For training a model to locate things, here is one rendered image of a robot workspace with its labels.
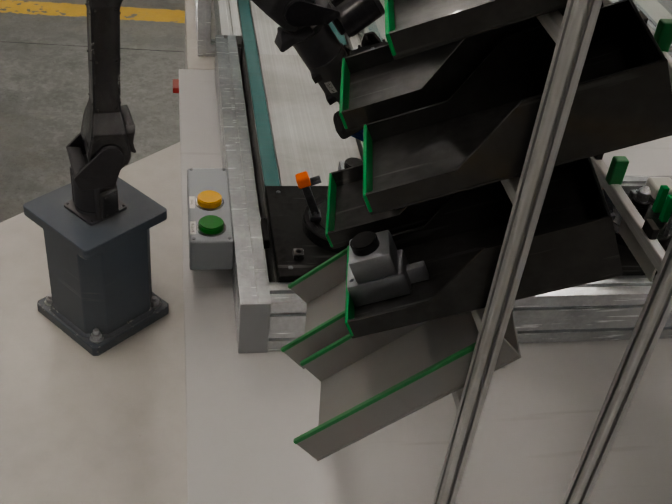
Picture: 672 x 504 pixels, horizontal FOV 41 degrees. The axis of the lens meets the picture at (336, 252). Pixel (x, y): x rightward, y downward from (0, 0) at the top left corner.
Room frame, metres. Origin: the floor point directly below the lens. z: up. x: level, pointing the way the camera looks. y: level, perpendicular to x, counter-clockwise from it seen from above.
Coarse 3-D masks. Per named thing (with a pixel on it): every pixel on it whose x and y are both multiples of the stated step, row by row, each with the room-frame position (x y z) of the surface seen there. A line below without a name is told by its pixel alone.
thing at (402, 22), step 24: (384, 0) 0.76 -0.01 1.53; (408, 0) 0.80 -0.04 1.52; (432, 0) 0.78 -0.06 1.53; (456, 0) 0.77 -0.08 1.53; (480, 0) 0.75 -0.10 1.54; (504, 0) 0.70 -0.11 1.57; (528, 0) 0.70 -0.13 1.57; (552, 0) 0.70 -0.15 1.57; (408, 24) 0.75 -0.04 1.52; (432, 24) 0.69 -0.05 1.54; (456, 24) 0.69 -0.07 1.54; (480, 24) 0.69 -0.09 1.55; (504, 24) 0.70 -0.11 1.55; (408, 48) 0.69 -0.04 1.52
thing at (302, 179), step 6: (300, 174) 1.16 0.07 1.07; (306, 174) 1.16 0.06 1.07; (300, 180) 1.15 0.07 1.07; (306, 180) 1.15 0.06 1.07; (312, 180) 1.16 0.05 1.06; (318, 180) 1.16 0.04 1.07; (300, 186) 1.15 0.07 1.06; (306, 186) 1.15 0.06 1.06; (306, 192) 1.16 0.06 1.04; (306, 198) 1.16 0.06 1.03; (312, 198) 1.16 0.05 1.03; (312, 204) 1.16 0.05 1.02; (312, 210) 1.16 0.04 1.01; (318, 210) 1.17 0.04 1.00
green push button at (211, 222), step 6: (204, 216) 1.16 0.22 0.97; (210, 216) 1.16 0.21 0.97; (216, 216) 1.16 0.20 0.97; (204, 222) 1.14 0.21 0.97; (210, 222) 1.14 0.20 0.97; (216, 222) 1.15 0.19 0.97; (222, 222) 1.15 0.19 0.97; (204, 228) 1.13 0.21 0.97; (210, 228) 1.13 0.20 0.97; (216, 228) 1.13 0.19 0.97; (222, 228) 1.14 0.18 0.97
